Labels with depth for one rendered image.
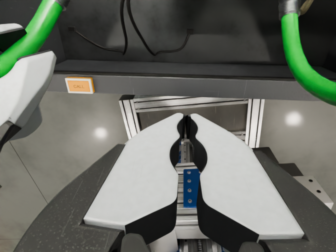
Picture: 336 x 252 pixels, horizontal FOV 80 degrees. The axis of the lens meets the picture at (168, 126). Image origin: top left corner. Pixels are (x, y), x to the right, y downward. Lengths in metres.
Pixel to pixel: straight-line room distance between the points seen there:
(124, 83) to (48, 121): 1.47
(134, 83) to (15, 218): 2.75
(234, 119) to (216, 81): 0.92
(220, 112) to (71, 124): 1.15
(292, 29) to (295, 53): 0.03
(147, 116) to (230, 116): 0.51
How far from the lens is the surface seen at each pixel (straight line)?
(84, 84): 0.43
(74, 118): 1.73
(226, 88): 0.41
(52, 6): 0.20
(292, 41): 0.23
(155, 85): 0.41
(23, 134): 0.19
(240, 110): 1.29
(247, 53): 0.53
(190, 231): 0.72
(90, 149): 1.84
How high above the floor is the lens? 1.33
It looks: 60 degrees down
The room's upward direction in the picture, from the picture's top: 173 degrees counter-clockwise
